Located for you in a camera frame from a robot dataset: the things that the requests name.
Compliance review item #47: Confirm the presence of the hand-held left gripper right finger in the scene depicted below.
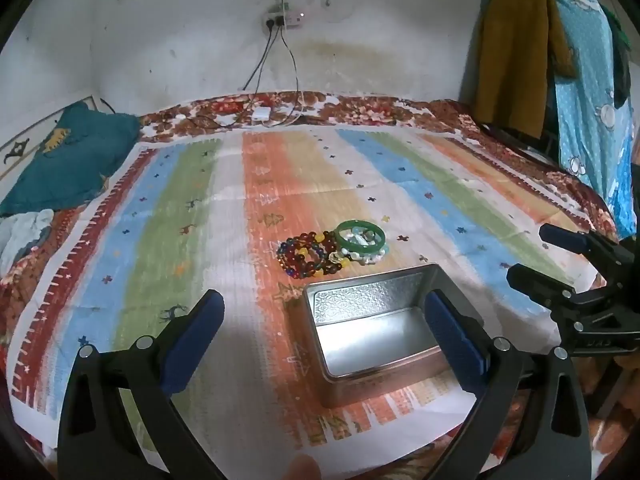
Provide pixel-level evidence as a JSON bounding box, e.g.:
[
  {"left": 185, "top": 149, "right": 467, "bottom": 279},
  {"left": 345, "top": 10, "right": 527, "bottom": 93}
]
[{"left": 424, "top": 289, "right": 592, "bottom": 480}]

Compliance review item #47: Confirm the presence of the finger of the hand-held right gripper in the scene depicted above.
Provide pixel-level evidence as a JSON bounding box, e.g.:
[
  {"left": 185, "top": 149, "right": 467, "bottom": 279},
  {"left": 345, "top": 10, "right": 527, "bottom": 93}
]
[
  {"left": 506, "top": 263, "right": 617, "bottom": 322},
  {"left": 538, "top": 223, "right": 627, "bottom": 272}
]

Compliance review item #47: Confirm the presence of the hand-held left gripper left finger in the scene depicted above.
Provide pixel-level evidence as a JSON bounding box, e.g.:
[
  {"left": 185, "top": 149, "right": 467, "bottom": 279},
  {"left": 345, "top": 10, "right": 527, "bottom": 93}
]
[{"left": 56, "top": 289, "right": 228, "bottom": 480}]

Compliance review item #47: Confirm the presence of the silver tin box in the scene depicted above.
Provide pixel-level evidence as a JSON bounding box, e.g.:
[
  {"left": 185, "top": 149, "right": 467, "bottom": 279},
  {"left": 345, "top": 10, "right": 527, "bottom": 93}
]
[{"left": 302, "top": 263, "right": 486, "bottom": 410}]

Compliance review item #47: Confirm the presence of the pale blue bead bracelet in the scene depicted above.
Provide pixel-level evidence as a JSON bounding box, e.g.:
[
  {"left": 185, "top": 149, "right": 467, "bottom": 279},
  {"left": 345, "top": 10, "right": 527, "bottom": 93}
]
[{"left": 345, "top": 226, "right": 383, "bottom": 246}]

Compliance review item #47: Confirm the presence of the red bead bracelet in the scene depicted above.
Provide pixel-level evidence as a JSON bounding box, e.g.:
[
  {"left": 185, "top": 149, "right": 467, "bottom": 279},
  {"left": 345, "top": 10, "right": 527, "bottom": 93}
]
[{"left": 289, "top": 232, "right": 342, "bottom": 279}]

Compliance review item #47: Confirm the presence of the person's left hand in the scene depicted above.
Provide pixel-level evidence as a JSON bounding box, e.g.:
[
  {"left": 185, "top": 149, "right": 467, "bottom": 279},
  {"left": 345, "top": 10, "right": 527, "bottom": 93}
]
[{"left": 282, "top": 452, "right": 322, "bottom": 480}]

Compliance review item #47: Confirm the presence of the striped colourful blanket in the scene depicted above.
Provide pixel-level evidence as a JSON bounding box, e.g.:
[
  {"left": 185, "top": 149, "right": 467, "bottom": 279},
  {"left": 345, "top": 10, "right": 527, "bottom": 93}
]
[{"left": 7, "top": 127, "right": 608, "bottom": 480}]

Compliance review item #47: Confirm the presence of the blue printed hanging cloth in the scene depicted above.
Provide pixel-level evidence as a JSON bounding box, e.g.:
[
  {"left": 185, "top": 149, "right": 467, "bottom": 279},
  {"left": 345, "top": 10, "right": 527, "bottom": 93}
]
[{"left": 542, "top": 0, "right": 639, "bottom": 237}]

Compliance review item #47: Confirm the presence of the green bangle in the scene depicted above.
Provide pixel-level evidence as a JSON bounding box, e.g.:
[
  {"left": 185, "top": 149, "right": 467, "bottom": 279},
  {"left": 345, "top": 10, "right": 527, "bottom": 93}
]
[{"left": 333, "top": 219, "right": 387, "bottom": 254}]

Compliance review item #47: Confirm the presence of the dark green hanging garment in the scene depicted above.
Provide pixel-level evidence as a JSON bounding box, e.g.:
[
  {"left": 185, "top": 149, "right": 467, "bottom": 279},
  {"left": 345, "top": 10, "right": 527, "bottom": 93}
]
[{"left": 600, "top": 4, "right": 634, "bottom": 109}]

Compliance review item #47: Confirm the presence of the mustard hanging garment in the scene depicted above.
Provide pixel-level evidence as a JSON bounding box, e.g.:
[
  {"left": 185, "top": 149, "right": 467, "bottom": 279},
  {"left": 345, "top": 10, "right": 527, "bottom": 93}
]
[{"left": 474, "top": 0, "right": 576, "bottom": 139}]

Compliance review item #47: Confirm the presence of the light blue cloth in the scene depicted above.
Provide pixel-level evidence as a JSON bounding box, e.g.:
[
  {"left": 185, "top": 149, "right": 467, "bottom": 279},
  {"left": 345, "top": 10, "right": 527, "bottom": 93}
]
[{"left": 0, "top": 209, "right": 55, "bottom": 273}]

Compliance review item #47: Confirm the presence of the teal pillow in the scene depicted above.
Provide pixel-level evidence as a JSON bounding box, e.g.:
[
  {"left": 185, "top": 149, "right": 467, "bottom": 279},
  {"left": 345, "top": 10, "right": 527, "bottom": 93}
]
[{"left": 0, "top": 101, "right": 142, "bottom": 217}]

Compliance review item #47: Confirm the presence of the white bead bracelet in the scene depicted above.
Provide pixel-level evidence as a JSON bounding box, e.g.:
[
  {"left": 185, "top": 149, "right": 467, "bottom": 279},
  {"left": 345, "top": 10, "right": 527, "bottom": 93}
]
[{"left": 350, "top": 245, "right": 390, "bottom": 267}]

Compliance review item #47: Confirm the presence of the multicoloured bead bracelet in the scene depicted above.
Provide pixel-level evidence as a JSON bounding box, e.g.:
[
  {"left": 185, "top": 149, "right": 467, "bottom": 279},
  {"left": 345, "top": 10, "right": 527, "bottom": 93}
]
[{"left": 276, "top": 233, "right": 326, "bottom": 279}]

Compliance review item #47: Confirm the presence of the black power cable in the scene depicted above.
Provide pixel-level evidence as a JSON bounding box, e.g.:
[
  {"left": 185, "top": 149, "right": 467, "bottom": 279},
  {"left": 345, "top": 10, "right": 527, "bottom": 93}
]
[{"left": 242, "top": 26, "right": 281, "bottom": 93}]

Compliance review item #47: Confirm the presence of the black and white cable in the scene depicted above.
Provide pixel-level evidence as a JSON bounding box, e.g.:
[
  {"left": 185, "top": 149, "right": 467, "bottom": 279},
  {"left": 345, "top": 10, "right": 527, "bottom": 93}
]
[{"left": 267, "top": 29, "right": 307, "bottom": 126}]

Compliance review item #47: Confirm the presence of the wall power socket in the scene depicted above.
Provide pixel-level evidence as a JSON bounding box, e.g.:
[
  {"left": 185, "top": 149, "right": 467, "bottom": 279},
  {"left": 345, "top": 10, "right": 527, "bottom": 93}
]
[{"left": 262, "top": 7, "right": 306, "bottom": 31}]

